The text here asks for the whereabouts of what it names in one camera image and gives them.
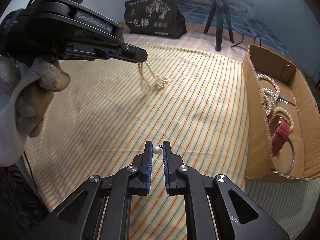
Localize white pearl earring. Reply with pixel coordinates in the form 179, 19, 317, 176
152, 145, 162, 154

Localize cream bead bracelet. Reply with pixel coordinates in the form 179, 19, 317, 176
274, 106, 295, 131

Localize thick white pearl necklace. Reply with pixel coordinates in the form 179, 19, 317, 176
256, 73, 281, 117

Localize black bangle ring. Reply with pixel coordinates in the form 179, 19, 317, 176
272, 137, 296, 176

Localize white gloved left hand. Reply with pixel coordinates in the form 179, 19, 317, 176
1, 56, 71, 167

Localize yellow striped bed sheet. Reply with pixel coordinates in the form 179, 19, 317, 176
25, 44, 319, 238

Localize black gift bag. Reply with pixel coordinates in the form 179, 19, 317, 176
124, 0, 187, 39

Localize pink checked blanket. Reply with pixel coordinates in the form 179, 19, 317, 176
120, 22, 253, 62

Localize brown cardboard box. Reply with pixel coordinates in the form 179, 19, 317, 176
242, 44, 319, 183

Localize blue patterned quilt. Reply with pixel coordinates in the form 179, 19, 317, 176
179, 7, 290, 56

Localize black tripod stand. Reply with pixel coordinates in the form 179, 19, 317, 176
203, 0, 234, 51

